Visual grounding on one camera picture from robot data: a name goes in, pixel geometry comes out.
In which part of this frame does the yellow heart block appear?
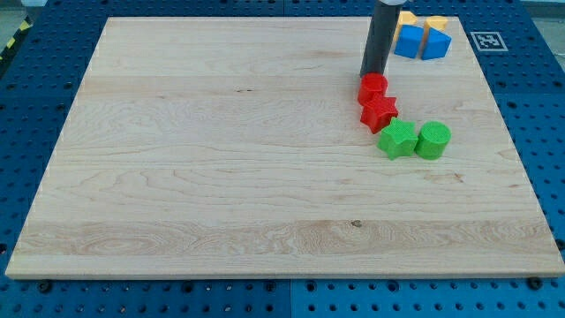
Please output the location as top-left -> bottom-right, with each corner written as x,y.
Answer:
423,16 -> 448,44

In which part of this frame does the light wooden board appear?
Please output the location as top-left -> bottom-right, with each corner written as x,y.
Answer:
6,17 -> 564,280

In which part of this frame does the red star block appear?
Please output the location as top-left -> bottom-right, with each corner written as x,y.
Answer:
360,96 -> 399,134

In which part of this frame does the red cylinder block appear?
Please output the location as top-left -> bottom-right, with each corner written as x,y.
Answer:
358,72 -> 388,105

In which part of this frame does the green star block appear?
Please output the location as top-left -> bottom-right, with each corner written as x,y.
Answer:
377,117 -> 418,160

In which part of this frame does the green cylinder block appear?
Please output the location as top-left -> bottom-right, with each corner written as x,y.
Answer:
415,121 -> 451,160

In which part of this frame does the black cylindrical pointer rod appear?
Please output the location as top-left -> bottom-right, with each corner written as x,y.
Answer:
359,0 -> 405,77

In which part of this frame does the blue block left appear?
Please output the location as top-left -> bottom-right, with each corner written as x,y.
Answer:
394,25 -> 424,58

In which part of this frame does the blue block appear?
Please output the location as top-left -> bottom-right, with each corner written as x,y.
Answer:
421,28 -> 452,60
394,25 -> 424,58

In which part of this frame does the yellow block left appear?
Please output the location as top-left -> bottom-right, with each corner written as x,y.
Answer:
393,11 -> 418,42

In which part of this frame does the blue block right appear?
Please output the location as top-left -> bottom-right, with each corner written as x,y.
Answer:
421,28 -> 452,60

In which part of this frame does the white fiducial marker tag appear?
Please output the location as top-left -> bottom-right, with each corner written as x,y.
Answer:
471,31 -> 508,52

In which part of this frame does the yellow black hazard tape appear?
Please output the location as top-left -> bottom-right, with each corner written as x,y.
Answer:
1,16 -> 33,62

